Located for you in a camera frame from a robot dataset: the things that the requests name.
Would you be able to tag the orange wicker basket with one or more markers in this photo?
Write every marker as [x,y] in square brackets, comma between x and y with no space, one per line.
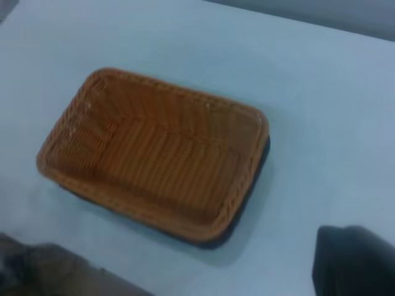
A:
[160,154]

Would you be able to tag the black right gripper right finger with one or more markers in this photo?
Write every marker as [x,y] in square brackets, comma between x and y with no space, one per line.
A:
[355,265]

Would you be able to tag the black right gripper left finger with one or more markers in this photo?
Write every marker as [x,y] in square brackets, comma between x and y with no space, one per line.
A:
[46,271]

